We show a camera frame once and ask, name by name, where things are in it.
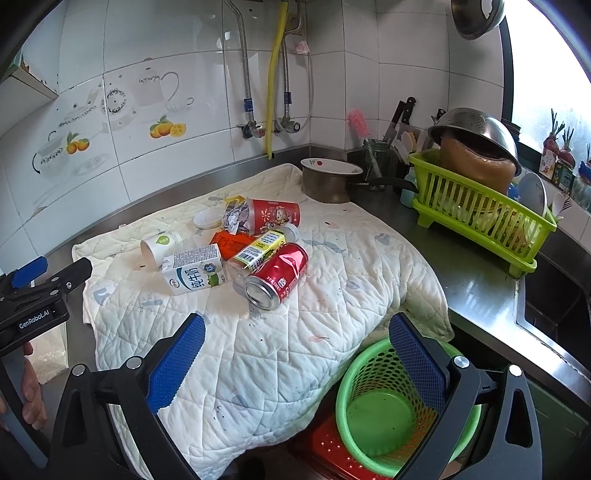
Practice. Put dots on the white green milk carton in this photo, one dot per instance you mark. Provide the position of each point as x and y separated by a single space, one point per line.
192 270

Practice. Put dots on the green utensil holder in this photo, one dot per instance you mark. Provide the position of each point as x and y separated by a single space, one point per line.
382 160

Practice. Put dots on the white plastic lid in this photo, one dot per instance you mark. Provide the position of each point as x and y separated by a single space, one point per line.
209 218

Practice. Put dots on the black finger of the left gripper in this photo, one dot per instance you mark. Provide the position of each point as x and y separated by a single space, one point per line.
71 276

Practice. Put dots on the black handled knife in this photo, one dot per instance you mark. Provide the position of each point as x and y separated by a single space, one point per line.
402 115

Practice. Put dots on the orange snack wrapper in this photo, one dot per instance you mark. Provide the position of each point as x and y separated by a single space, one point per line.
230 244

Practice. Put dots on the green dish rack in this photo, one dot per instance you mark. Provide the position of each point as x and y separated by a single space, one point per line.
484 216

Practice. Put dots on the pink bottle brush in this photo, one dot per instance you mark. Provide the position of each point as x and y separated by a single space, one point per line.
357 120

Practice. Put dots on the white paper cup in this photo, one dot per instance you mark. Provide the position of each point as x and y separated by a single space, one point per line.
155 248

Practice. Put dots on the steel water pipe valve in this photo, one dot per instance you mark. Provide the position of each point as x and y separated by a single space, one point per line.
251 128

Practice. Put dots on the white quilted cloth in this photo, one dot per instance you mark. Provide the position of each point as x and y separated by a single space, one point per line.
259 376

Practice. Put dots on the hanging steel ladle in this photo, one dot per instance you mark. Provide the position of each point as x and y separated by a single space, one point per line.
473 18

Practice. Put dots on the steel sink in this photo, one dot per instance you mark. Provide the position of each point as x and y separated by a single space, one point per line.
557 315

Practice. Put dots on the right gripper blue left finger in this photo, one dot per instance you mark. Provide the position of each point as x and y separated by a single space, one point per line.
169 361

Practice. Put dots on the red soda can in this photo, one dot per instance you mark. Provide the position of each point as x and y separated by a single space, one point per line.
269 286

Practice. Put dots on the red plastic basket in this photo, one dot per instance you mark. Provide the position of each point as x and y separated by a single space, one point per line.
329 453

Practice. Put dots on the enamel pot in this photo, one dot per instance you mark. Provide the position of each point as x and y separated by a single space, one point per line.
326 180

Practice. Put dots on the steel colander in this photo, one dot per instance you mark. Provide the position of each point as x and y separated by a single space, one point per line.
480 129

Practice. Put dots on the person's left hand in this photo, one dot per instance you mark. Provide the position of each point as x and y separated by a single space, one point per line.
34 411

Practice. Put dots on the braided steel hose valve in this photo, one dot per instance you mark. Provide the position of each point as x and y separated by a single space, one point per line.
293 26

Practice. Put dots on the grey paper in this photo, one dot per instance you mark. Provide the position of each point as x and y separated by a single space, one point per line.
236 217

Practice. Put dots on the clear bottle yellow label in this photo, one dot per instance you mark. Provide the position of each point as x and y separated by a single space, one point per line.
253 256

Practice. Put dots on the green trash basket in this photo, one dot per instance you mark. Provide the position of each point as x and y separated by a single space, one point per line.
379 413

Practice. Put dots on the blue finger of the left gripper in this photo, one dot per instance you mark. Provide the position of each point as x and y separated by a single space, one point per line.
28 273

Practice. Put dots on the red cartoon plastic cup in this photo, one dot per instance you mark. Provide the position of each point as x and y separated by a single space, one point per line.
267 214

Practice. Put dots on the yellow snack wrapper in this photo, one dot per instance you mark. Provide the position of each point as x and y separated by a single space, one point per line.
234 200

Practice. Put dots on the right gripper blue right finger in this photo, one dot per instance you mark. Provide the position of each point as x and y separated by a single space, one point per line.
422 368

